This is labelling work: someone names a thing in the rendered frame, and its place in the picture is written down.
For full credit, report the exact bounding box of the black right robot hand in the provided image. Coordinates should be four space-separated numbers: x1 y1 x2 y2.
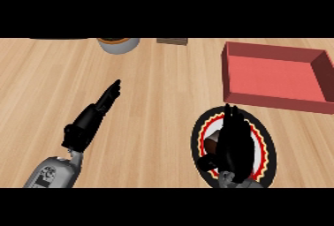
195 103 254 184

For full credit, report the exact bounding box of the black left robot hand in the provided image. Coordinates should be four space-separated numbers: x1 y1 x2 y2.
61 79 123 154

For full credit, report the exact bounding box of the brown cupcake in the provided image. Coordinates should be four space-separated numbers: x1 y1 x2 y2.
204 132 222 155

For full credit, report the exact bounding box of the black rimmed patterned plate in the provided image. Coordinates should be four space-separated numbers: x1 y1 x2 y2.
191 106 278 189

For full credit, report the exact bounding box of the red cardboard box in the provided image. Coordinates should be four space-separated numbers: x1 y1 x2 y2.
220 41 334 115

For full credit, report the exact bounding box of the grey pot with orange rim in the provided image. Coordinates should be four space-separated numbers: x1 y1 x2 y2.
95 37 140 55

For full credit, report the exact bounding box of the brown wooden block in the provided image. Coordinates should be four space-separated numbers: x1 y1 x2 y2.
155 37 189 46

